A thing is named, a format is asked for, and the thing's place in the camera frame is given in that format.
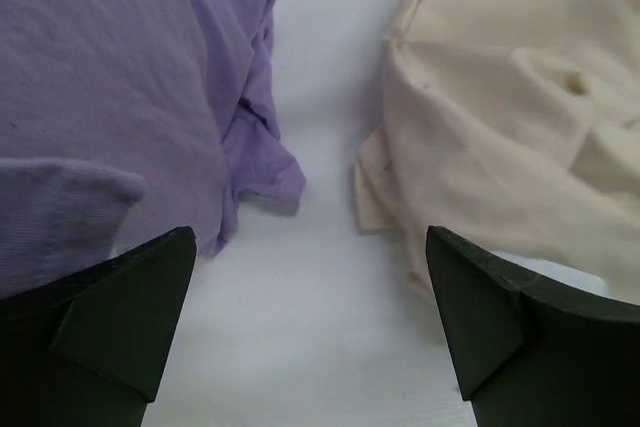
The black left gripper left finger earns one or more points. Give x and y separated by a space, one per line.
90 349

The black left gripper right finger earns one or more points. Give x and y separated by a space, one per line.
528 350

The beige trousers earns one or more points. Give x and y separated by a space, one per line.
515 124

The purple t-shirt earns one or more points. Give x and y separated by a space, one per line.
123 119

